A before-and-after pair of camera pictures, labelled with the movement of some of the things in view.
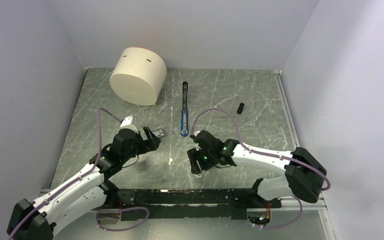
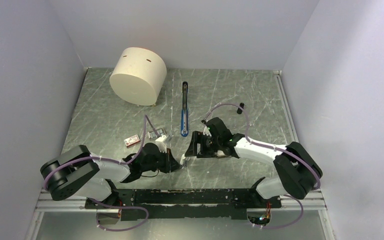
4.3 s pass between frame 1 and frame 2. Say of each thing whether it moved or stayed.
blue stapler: stayed
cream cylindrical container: stayed
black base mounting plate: stayed
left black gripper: moved
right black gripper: moved
